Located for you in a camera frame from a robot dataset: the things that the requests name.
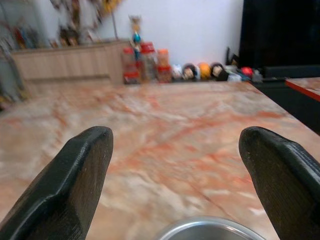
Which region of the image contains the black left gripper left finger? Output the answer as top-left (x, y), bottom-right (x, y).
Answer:
top-left (0, 125), bottom-right (114, 240)

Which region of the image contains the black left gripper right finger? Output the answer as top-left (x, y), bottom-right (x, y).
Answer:
top-left (238, 126), bottom-right (320, 240)

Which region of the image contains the round metal bowl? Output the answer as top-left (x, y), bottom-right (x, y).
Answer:
top-left (156, 216), bottom-right (266, 240)

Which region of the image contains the black tv stand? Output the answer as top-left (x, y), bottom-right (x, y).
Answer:
top-left (249, 65), bottom-right (320, 137)

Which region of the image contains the marble side table red edge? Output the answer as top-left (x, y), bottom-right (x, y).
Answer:
top-left (285, 76), bottom-right (320, 103)

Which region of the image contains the red ball toy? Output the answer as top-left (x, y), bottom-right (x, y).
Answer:
top-left (240, 66), bottom-right (254, 77)

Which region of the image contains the beige wooden cabinet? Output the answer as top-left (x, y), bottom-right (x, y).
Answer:
top-left (10, 38), bottom-right (131, 87)

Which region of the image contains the black-haired chibi head figurine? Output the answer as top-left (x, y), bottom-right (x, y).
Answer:
top-left (209, 62), bottom-right (229, 82)

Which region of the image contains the orange chibi head figurine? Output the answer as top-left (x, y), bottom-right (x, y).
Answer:
top-left (198, 61), bottom-right (212, 81)

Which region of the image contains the large red-lid plastic jar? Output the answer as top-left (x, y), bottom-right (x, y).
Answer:
top-left (122, 47), bottom-right (141, 85)

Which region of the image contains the dark-haired chibi head figurine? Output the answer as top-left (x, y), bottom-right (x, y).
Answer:
top-left (181, 62), bottom-right (201, 81)

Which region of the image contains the black television screen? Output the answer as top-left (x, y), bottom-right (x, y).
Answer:
top-left (239, 0), bottom-right (320, 70)

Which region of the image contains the white cat figurine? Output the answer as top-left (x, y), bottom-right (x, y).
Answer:
top-left (171, 64), bottom-right (183, 81)

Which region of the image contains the tall red-lid plastic jar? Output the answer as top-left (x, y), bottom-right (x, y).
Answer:
top-left (139, 41), bottom-right (158, 82)

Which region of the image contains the orange-lid plastic jar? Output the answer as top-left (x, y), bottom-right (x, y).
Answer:
top-left (156, 48), bottom-right (173, 84)

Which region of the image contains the blue anime figurine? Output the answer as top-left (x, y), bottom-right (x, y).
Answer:
top-left (128, 15), bottom-right (143, 61)

